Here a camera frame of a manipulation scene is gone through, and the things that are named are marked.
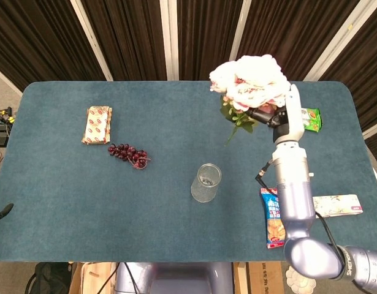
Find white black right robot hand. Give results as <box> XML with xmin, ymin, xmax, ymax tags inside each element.
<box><xmin>245</xmin><ymin>84</ymin><xmax>306</xmax><ymax>145</ymax></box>

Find pink white artificial flower bouquet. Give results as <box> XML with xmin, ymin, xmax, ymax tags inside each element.
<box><xmin>208</xmin><ymin>54</ymin><xmax>292</xmax><ymax>148</ymax></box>

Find clear textured glass vase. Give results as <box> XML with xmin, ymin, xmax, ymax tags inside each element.
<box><xmin>190</xmin><ymin>163</ymin><xmax>223</xmax><ymax>203</ymax></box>

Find green white snack packet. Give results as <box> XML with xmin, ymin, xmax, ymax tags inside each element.
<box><xmin>300</xmin><ymin>107</ymin><xmax>322</xmax><ymax>133</ymax></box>

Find floral print long box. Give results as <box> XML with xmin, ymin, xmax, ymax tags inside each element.
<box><xmin>312</xmin><ymin>194</ymin><xmax>364</xmax><ymax>219</ymax></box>

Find blue red snack packet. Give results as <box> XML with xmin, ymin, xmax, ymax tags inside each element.
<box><xmin>260</xmin><ymin>187</ymin><xmax>287</xmax><ymax>249</ymax></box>

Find blue felt table cloth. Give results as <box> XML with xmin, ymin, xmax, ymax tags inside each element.
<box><xmin>0</xmin><ymin>80</ymin><xmax>377</xmax><ymax>263</ymax></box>

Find cream scalloped plastic toy food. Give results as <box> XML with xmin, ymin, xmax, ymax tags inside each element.
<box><xmin>286</xmin><ymin>265</ymin><xmax>316</xmax><ymax>294</ymax></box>

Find brown cardboard box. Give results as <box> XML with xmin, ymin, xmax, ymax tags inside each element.
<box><xmin>232</xmin><ymin>262</ymin><xmax>286</xmax><ymax>294</ymax></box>

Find dark red grape bunch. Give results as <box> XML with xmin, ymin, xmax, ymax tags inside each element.
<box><xmin>107</xmin><ymin>143</ymin><xmax>152</xmax><ymax>170</ymax></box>

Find dark brown curtain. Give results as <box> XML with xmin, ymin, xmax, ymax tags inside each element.
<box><xmin>0</xmin><ymin>0</ymin><xmax>377</xmax><ymax>169</ymax></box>

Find silver robot torso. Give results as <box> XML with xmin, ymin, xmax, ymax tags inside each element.
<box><xmin>114</xmin><ymin>262</ymin><xmax>234</xmax><ymax>294</ymax></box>

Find gold red-print snack packet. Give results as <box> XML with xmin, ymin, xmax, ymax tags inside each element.
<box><xmin>80</xmin><ymin>105</ymin><xmax>114</xmax><ymax>146</ymax></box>

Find light wooden crate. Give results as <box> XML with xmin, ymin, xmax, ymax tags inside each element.
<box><xmin>68</xmin><ymin>262</ymin><xmax>117</xmax><ymax>294</ymax></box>

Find black bag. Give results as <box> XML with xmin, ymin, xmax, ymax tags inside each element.
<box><xmin>28</xmin><ymin>262</ymin><xmax>75</xmax><ymax>294</ymax></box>

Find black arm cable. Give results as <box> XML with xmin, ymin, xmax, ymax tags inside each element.
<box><xmin>255</xmin><ymin>159</ymin><xmax>348</xmax><ymax>267</ymax></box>

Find white partition post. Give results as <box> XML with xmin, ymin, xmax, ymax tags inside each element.
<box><xmin>159</xmin><ymin>0</ymin><xmax>180</xmax><ymax>81</ymax></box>
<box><xmin>229</xmin><ymin>0</ymin><xmax>254</xmax><ymax>62</ymax></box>
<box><xmin>69</xmin><ymin>0</ymin><xmax>114</xmax><ymax>82</ymax></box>
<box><xmin>303</xmin><ymin>0</ymin><xmax>369</xmax><ymax>82</ymax></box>

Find floor cables bundle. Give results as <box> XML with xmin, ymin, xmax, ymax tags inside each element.
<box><xmin>0</xmin><ymin>105</ymin><xmax>17</xmax><ymax>145</ymax></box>

